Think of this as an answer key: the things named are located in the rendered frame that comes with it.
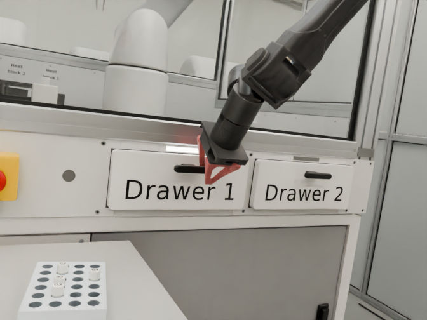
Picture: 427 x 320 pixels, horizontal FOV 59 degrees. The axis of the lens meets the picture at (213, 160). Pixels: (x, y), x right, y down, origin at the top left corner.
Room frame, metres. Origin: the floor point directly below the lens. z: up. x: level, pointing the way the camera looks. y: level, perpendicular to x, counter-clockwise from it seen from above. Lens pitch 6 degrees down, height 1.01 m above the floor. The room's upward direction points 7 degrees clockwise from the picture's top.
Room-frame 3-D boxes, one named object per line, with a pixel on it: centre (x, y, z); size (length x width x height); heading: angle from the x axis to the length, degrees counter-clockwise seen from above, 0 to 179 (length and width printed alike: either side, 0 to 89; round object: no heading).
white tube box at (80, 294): (0.42, 0.15, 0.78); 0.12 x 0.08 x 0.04; 17
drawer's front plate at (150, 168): (0.75, 0.05, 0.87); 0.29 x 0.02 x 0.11; 118
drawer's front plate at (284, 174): (0.89, -0.22, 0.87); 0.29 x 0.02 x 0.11; 118
